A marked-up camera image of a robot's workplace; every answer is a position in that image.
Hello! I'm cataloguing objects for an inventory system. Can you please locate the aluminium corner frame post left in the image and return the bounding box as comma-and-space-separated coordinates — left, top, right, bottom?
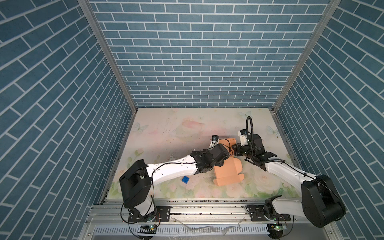
78, 0, 137, 115

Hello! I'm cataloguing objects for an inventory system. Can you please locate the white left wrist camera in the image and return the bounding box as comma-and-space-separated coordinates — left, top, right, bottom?
210, 135, 219, 148

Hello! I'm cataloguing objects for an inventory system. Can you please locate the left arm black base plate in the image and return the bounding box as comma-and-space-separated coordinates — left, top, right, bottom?
128, 206, 171, 224

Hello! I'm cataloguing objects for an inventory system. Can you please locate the aluminium corner frame post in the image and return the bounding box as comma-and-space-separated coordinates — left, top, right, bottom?
78, 0, 137, 115
272, 0, 341, 115

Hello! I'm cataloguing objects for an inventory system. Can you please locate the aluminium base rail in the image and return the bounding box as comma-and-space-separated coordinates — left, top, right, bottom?
79, 199, 343, 240

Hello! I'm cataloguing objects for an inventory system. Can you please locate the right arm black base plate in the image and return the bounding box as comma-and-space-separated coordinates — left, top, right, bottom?
246, 205, 292, 222

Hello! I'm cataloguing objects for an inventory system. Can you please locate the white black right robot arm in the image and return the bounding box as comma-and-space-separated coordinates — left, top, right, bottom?
232, 130, 347, 228

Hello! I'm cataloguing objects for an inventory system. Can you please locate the small blue cube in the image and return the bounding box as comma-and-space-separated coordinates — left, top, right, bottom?
182, 176, 190, 184

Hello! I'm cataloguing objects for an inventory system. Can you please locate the pink cardboard paper box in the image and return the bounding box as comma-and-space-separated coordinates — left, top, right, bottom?
214, 153, 245, 187

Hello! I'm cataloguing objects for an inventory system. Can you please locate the aluminium corner frame post right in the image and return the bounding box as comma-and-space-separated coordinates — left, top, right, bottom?
272, 0, 341, 115

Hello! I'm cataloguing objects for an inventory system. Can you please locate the white ventilated cable duct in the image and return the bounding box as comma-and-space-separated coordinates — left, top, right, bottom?
93, 224, 270, 237

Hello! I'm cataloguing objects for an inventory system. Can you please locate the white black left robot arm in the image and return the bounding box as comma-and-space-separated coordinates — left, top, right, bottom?
119, 144, 230, 217

